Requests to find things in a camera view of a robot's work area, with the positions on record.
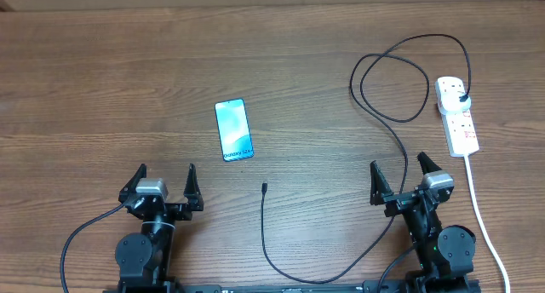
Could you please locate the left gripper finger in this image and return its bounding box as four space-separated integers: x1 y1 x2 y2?
118 164 147 203
184 164 204 211

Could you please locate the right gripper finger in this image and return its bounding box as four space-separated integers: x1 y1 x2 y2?
370 161 393 205
417 152 442 175

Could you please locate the Samsung Galaxy smartphone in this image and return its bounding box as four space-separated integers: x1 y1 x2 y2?
215 99 255 162

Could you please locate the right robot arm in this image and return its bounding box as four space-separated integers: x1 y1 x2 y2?
363 152 480 292

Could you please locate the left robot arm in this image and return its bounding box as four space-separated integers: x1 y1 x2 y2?
115 164 204 293

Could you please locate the white charger plug adapter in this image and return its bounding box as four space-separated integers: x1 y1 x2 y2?
438 90 472 116

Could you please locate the white power strip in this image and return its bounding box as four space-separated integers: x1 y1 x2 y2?
434 77 479 158

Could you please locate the white power strip cord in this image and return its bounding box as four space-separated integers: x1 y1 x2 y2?
462 154 512 293

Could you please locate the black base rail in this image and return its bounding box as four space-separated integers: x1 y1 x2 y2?
103 280 481 293

